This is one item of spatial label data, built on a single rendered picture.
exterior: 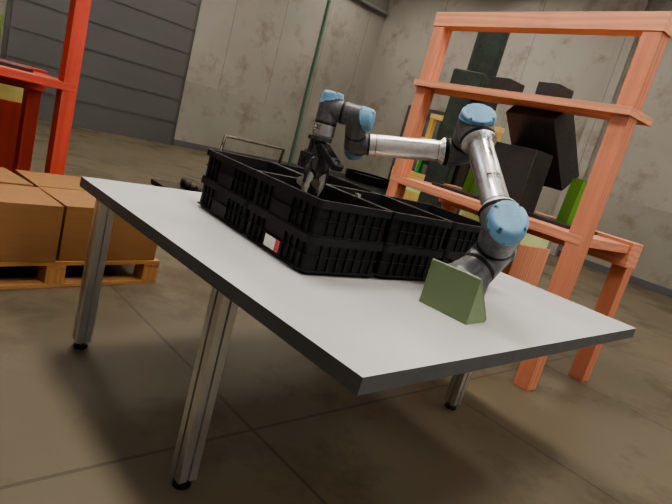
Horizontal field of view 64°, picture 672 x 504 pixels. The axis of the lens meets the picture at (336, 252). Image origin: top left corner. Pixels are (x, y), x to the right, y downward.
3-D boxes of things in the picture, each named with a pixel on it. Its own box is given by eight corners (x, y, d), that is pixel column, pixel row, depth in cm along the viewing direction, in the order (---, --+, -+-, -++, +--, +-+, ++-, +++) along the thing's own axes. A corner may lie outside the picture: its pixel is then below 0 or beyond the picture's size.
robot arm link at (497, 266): (488, 289, 170) (512, 263, 176) (501, 267, 159) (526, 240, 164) (457, 266, 174) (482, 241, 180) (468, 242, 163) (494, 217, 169)
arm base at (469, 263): (483, 313, 162) (502, 293, 166) (476, 276, 153) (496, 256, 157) (443, 296, 173) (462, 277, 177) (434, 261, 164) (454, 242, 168)
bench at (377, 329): (573, 479, 229) (636, 328, 214) (274, 667, 117) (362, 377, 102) (329, 320, 338) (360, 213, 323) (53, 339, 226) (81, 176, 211)
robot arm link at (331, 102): (344, 93, 178) (320, 87, 179) (335, 127, 180) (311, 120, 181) (348, 96, 185) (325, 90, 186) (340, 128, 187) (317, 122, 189)
